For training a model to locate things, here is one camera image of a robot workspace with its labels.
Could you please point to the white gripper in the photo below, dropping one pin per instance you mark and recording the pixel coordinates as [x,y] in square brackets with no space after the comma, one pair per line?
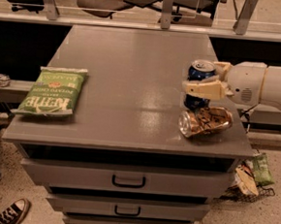
[246,80]

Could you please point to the blue pepsi can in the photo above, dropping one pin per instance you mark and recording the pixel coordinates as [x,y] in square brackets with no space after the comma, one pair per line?
[200,69]

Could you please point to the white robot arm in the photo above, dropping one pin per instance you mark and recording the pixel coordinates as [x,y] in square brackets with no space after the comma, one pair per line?
[270,92]

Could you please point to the crushed orange soda can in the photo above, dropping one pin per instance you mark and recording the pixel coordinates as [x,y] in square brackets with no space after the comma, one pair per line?
[204,121]

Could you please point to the black office chair right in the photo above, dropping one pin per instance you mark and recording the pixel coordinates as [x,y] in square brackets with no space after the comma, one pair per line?
[209,6]

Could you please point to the green snack bag in basket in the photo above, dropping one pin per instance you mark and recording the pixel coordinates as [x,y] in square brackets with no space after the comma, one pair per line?
[261,171]

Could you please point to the top grey drawer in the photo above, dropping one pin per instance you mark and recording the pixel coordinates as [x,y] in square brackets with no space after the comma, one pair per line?
[110,177]

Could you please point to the grey drawer cabinet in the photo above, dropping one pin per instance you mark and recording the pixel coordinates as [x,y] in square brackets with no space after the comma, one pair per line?
[128,109]

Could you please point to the grey office chair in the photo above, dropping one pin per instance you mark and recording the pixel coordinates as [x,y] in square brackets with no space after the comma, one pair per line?
[103,8]

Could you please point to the green kettle chips bag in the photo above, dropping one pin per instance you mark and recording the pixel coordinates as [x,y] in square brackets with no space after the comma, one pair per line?
[54,93]

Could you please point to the middle grey drawer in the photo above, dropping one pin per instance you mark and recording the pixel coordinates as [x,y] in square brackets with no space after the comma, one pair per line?
[128,207]

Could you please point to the black canvas sneaker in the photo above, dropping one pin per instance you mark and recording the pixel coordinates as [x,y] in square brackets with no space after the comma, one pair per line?
[15,212]

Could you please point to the wire basket with snacks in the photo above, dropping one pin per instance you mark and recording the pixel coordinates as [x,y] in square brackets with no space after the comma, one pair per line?
[244,187]

